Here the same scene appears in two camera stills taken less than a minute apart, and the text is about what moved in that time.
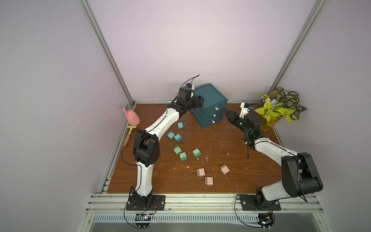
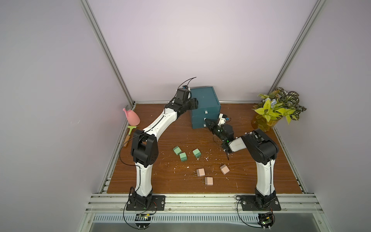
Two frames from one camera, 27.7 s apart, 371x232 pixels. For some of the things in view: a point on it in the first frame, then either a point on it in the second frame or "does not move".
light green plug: x=183 y=156 does not move
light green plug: x=197 y=153 does not move
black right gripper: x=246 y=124 to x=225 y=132
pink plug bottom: x=208 y=181 does not move
